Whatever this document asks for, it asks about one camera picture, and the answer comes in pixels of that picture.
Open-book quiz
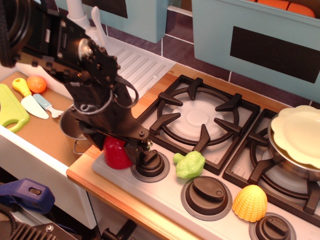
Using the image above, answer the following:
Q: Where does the green toy cutting board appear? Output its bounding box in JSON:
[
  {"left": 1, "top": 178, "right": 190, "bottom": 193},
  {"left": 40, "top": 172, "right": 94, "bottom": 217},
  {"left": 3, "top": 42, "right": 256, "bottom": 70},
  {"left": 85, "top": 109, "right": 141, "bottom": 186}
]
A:
[{"left": 0, "top": 83, "right": 30, "bottom": 133}]

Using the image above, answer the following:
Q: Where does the yellow handled toy knife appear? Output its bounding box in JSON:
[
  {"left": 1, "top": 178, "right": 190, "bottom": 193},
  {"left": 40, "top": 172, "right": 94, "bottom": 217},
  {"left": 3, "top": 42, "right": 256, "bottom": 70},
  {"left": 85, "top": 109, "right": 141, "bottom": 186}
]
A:
[{"left": 12, "top": 77, "right": 49, "bottom": 120}]

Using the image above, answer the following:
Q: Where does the small steel pot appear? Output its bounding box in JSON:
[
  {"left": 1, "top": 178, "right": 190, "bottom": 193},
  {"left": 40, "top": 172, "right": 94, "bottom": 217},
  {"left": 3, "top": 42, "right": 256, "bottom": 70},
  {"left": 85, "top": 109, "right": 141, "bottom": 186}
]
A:
[{"left": 59, "top": 105, "right": 91, "bottom": 155}]

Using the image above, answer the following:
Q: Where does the grey toy stove top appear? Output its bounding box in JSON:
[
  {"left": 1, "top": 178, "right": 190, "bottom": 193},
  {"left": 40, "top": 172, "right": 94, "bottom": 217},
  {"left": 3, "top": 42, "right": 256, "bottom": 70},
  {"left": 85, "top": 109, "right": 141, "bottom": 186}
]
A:
[{"left": 91, "top": 74, "right": 320, "bottom": 240}]

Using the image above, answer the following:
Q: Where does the teal cabinet with black window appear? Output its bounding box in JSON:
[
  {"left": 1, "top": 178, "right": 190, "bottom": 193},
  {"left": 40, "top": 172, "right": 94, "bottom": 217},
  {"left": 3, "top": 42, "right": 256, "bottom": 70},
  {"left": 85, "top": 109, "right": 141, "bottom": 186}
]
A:
[{"left": 192, "top": 0, "right": 320, "bottom": 89}]

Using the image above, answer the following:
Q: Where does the right black burner grate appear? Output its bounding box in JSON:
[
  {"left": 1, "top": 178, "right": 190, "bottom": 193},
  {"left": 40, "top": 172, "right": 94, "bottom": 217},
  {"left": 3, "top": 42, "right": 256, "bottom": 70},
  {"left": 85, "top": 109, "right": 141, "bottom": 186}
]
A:
[{"left": 222, "top": 109, "right": 320, "bottom": 227}]

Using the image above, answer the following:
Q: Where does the left black burner grate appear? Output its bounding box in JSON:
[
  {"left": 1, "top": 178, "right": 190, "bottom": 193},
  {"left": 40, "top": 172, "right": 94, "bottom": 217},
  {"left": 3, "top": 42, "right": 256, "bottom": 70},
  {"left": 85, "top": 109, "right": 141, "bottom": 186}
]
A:
[{"left": 138, "top": 75, "right": 261, "bottom": 175}]

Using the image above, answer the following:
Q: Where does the black stove knob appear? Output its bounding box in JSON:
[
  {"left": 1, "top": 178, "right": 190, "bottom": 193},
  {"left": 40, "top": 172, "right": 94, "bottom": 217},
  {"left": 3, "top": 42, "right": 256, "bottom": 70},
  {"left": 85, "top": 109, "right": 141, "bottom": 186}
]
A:
[
  {"left": 180, "top": 176, "right": 233, "bottom": 222},
  {"left": 249, "top": 212, "right": 297, "bottom": 240},
  {"left": 130, "top": 149, "right": 170, "bottom": 183}
]

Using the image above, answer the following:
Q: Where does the yellow toy corn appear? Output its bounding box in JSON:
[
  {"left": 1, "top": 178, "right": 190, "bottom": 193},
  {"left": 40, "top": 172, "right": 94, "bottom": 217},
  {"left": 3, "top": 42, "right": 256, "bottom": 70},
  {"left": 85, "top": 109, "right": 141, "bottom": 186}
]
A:
[{"left": 232, "top": 184, "right": 268, "bottom": 223}]

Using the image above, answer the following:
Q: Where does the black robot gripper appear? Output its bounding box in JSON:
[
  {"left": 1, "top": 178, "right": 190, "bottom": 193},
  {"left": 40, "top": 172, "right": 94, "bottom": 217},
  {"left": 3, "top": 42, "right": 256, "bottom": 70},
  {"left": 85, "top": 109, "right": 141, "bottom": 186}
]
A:
[{"left": 65, "top": 82, "right": 153, "bottom": 165}]

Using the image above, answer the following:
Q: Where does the red toy sweet potato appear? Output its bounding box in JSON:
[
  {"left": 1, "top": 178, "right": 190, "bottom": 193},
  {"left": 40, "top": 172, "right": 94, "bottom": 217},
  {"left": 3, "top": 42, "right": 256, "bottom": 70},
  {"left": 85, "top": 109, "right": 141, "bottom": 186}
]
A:
[{"left": 103, "top": 136, "right": 133, "bottom": 170}]

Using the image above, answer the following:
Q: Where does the large steel pot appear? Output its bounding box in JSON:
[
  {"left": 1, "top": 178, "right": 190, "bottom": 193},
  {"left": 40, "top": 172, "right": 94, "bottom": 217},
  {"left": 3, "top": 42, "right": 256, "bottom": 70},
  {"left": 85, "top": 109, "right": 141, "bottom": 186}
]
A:
[{"left": 267, "top": 113, "right": 320, "bottom": 182}]

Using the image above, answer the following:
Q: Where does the black burner grate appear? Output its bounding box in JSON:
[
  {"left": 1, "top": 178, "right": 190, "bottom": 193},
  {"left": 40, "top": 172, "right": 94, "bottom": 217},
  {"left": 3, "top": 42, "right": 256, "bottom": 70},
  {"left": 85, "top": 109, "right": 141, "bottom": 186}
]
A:
[
  {"left": 138, "top": 75, "right": 261, "bottom": 175},
  {"left": 222, "top": 109, "right": 320, "bottom": 227}
]

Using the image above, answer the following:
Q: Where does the white toy faucet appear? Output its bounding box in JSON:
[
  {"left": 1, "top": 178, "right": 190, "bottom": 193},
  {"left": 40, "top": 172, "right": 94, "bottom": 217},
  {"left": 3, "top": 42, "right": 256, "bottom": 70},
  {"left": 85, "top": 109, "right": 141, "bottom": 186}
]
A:
[{"left": 65, "top": 0, "right": 109, "bottom": 47}]

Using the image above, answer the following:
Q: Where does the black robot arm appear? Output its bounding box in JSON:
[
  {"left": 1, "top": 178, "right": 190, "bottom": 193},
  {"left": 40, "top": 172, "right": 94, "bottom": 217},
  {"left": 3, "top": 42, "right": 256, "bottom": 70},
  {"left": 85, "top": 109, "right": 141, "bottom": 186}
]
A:
[{"left": 0, "top": 0, "right": 150, "bottom": 165}]

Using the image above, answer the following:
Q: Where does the green toy broccoli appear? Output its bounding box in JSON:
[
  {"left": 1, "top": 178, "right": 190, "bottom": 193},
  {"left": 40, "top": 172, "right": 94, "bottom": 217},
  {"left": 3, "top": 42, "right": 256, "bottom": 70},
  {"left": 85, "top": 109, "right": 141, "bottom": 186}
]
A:
[{"left": 173, "top": 150, "right": 206, "bottom": 179}]

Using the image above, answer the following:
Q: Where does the teal left cabinet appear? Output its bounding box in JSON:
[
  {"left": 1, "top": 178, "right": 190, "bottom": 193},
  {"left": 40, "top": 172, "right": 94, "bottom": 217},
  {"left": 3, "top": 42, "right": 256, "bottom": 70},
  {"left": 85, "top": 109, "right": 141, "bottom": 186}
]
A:
[{"left": 55, "top": 0, "right": 170, "bottom": 43}]

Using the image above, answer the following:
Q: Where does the blue handled toy fork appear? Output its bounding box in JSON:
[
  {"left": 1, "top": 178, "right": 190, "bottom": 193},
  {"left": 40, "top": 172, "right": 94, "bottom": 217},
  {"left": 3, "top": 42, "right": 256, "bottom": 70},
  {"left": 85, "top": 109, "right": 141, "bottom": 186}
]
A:
[{"left": 33, "top": 93, "right": 64, "bottom": 118}]

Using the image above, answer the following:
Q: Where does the orange toy fruit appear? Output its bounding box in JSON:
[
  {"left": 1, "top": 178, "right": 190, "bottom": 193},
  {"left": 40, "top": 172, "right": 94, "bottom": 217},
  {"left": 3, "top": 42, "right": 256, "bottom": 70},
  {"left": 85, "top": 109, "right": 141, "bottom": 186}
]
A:
[{"left": 26, "top": 76, "right": 47, "bottom": 94}]

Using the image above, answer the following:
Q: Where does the left black stove knob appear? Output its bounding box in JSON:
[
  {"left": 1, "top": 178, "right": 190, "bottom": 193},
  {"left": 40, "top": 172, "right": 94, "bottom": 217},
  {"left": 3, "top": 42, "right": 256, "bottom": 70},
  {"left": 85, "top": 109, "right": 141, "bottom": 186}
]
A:
[{"left": 130, "top": 149, "right": 170, "bottom": 183}]

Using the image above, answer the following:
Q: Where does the middle black stove knob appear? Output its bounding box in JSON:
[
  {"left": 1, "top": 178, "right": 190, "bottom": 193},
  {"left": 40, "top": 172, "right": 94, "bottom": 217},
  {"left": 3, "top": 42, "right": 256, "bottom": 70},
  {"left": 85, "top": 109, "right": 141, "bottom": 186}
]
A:
[{"left": 180, "top": 176, "right": 233, "bottom": 222}]

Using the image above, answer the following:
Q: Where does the pale yellow plastic plate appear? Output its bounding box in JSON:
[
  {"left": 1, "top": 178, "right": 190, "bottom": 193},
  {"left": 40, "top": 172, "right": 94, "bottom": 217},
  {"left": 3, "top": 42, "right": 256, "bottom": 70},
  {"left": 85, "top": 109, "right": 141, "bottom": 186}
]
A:
[{"left": 270, "top": 105, "right": 320, "bottom": 169}]

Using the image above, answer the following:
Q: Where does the right black stove knob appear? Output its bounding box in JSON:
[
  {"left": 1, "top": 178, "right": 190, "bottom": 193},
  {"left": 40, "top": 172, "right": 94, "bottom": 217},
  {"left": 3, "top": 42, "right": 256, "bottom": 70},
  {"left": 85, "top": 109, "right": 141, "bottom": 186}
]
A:
[{"left": 249, "top": 212, "right": 297, "bottom": 240}]

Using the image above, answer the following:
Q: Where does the blue clamp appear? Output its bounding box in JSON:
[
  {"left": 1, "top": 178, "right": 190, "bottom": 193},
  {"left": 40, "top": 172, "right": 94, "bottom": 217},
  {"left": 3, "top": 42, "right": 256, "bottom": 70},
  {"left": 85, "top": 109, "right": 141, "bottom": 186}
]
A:
[{"left": 0, "top": 178, "right": 55, "bottom": 214}]

